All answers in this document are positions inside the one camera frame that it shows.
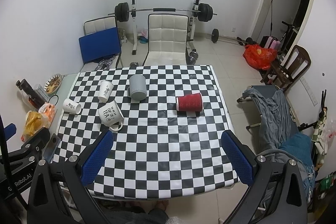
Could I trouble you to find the red ribbed paper cup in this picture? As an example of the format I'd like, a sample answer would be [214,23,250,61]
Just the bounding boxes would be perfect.
[176,93,203,112]

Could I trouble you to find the small white cup left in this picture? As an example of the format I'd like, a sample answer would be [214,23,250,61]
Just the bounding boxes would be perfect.
[63,98,81,115]

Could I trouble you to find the white cup upper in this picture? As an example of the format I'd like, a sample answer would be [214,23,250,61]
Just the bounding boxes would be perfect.
[98,80,114,103]

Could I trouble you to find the yellow orange snack bag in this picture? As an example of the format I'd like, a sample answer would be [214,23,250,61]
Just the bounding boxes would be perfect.
[21,102,57,142]

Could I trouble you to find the white mug with tea text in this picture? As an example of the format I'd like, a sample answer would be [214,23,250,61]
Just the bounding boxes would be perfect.
[98,101,124,132]

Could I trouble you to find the dark bottle on side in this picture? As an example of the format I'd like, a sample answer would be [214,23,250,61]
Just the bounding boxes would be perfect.
[16,79,49,110]

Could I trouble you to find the patterned plate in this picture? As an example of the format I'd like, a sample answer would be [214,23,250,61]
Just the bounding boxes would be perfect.
[44,74,63,96]

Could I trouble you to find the dark wooden chair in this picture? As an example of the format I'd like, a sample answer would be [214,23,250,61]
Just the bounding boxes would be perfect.
[260,45,311,91]

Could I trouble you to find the black white checkered tablecloth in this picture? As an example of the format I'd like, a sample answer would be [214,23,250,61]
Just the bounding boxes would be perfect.
[54,65,239,200]

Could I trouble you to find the grey ceramic mug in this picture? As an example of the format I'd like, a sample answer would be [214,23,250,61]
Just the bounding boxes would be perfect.
[127,75,147,101]

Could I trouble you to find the red plastic bag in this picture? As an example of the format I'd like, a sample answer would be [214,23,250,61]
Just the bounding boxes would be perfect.
[243,44,277,71]

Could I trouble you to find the white chair with blue cushion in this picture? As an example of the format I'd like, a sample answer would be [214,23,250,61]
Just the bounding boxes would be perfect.
[79,15,122,68]

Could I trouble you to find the white padded chair centre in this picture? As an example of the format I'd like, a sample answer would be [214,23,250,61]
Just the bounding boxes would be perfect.
[143,14,189,66]

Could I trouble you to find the barbell with black plates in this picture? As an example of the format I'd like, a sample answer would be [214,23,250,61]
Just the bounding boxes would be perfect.
[108,2,217,22]

